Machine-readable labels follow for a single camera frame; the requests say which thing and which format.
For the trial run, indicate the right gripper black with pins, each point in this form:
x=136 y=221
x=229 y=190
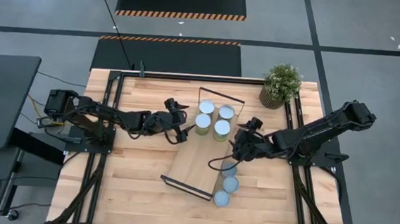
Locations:
x=254 y=145

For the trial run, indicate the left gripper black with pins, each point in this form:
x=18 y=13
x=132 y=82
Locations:
x=167 y=122

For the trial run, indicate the green label tin can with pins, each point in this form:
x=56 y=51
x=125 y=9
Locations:
x=203 y=121

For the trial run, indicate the tin can with white lid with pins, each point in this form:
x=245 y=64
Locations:
x=222 y=127

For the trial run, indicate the teal label tin can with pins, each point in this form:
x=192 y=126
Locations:
x=206 y=106

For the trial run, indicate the diced tomatoes tin can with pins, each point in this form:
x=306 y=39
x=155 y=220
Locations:
x=230 y=172
x=231 y=184
x=221 y=198

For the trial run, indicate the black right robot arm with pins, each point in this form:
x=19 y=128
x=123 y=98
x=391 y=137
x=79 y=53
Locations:
x=326 y=129

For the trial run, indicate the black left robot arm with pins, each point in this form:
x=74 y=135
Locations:
x=115 y=115

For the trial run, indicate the black mat one hazard stripe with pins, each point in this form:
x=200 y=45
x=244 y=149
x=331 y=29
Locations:
x=168 y=57

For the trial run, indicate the potted plant woven pot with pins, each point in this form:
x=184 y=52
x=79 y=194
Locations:
x=282 y=83

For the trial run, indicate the black desk crossbar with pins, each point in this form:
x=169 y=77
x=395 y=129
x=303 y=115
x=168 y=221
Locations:
x=38 y=147

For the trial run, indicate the grey desk leg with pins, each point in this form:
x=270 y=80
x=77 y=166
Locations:
x=13 y=176

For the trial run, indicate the black desk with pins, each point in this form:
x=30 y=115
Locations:
x=3 y=105

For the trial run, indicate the black caster wheel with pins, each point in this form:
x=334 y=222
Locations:
x=12 y=214

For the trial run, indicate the black aluminium table frame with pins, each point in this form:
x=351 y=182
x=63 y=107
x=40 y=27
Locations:
x=188 y=78

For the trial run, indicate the black upright bracket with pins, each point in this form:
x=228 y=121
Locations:
x=142 y=69

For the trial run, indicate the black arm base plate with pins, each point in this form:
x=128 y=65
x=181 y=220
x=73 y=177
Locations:
x=309 y=163
x=77 y=148

